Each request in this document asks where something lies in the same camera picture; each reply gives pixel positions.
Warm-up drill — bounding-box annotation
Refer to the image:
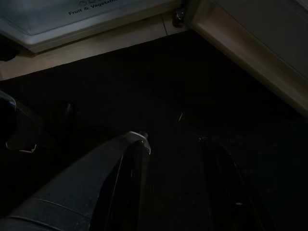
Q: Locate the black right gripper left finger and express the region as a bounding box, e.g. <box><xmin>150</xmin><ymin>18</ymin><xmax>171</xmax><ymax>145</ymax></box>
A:
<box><xmin>89</xmin><ymin>131</ymin><xmax>152</xmax><ymax>231</ymax></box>

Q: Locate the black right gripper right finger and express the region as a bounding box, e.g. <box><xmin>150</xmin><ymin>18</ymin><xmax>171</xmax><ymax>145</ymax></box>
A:
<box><xmin>200</xmin><ymin>138</ymin><xmax>268</xmax><ymax>231</ymax></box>

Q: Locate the fridge door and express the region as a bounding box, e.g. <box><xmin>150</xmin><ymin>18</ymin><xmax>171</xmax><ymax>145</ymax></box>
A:
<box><xmin>185</xmin><ymin>0</ymin><xmax>308</xmax><ymax>119</ymax></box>

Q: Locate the grey steel fridge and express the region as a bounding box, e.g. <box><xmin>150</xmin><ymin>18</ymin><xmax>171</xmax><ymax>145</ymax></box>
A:
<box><xmin>0</xmin><ymin>0</ymin><xmax>182</xmax><ymax>53</ymax></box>

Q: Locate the fridge door lower hinge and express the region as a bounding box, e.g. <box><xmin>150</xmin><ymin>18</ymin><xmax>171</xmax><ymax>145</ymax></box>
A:
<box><xmin>172</xmin><ymin>7</ymin><xmax>186</xmax><ymax>27</ymax></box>

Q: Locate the clear fridge crisper drawer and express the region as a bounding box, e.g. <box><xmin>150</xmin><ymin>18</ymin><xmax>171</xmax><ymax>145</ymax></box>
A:
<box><xmin>0</xmin><ymin>0</ymin><xmax>174</xmax><ymax>44</ymax></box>

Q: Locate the black carpet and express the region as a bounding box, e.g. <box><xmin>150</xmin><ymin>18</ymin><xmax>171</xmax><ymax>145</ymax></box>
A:
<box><xmin>0</xmin><ymin>30</ymin><xmax>308</xmax><ymax>231</ymax></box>

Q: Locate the silver left robot leg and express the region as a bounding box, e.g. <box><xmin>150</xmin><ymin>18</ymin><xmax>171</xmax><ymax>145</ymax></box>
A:
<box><xmin>0</xmin><ymin>90</ymin><xmax>45</xmax><ymax>154</ymax></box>

